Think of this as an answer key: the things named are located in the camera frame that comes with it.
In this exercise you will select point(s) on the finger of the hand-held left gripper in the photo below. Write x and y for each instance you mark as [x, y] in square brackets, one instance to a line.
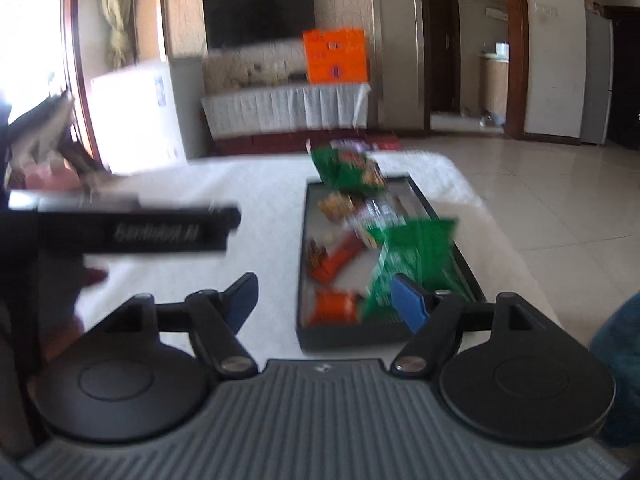
[231, 219]

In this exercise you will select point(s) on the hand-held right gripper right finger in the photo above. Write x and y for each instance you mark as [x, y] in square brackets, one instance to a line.
[407, 305]

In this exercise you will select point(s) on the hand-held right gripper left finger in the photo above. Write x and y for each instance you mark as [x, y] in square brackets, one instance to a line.
[245, 302]

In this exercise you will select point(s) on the green shrimp snack bag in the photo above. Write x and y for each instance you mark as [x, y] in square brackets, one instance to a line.
[345, 167]
[415, 255]

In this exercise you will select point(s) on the grey shallow box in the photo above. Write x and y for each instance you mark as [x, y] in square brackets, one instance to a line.
[350, 336]

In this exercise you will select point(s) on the long red snack packet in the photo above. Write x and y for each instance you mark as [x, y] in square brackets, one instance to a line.
[340, 260]

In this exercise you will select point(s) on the clear bag of dark snacks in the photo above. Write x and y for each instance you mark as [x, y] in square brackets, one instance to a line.
[382, 212]

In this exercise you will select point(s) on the bread bun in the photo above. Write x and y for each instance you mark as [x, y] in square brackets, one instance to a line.
[337, 206]

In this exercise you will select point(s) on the person's left hand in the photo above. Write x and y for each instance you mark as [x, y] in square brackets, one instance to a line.
[95, 277]

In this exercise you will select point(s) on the pink cloth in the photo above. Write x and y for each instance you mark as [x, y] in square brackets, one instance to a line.
[50, 176]

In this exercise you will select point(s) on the white chest freezer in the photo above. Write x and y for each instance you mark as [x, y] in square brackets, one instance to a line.
[135, 110]

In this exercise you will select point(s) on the cloth covered tv cabinet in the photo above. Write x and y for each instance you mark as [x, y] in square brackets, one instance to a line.
[285, 107]

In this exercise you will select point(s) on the purple plastic item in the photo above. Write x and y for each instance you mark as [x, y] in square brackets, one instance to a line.
[350, 144]

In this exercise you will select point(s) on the dark clothes pile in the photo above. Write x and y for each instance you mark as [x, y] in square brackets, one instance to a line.
[35, 130]

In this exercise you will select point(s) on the black router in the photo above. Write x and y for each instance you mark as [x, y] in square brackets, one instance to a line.
[296, 77]

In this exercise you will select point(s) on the pink plastic item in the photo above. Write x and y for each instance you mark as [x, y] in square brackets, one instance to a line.
[385, 145]

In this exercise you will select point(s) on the orange cardboard box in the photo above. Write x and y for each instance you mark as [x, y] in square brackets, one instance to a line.
[335, 55]

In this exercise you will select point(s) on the grey shoe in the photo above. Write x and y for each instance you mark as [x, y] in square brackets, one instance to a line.
[490, 120]

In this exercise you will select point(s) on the black television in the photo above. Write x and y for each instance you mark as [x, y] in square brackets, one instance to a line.
[260, 12]

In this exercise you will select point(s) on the teal cloth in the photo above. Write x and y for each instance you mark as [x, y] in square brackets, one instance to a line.
[620, 360]

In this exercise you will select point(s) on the beige curtain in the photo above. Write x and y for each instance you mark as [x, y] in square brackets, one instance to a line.
[117, 15]

